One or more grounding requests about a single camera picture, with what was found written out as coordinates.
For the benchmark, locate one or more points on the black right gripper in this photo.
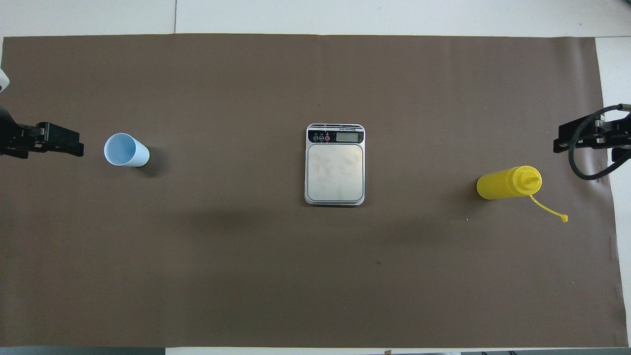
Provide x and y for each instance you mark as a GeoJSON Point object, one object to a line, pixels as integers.
{"type": "Point", "coordinates": [620, 133]}

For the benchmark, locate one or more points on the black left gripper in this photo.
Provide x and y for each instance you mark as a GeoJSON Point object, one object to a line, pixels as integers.
{"type": "Point", "coordinates": [9, 135]}

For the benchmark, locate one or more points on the light blue plastic cup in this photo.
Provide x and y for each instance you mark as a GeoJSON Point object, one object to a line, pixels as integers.
{"type": "Point", "coordinates": [125, 152]}

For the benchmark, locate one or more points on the yellow squeeze bottle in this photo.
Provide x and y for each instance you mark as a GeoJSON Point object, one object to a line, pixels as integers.
{"type": "Point", "coordinates": [503, 185]}

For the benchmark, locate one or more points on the silver digital kitchen scale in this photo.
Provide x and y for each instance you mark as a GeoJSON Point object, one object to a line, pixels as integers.
{"type": "Point", "coordinates": [335, 172]}

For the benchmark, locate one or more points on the brown table mat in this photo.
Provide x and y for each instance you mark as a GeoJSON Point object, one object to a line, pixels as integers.
{"type": "Point", "coordinates": [246, 271]}

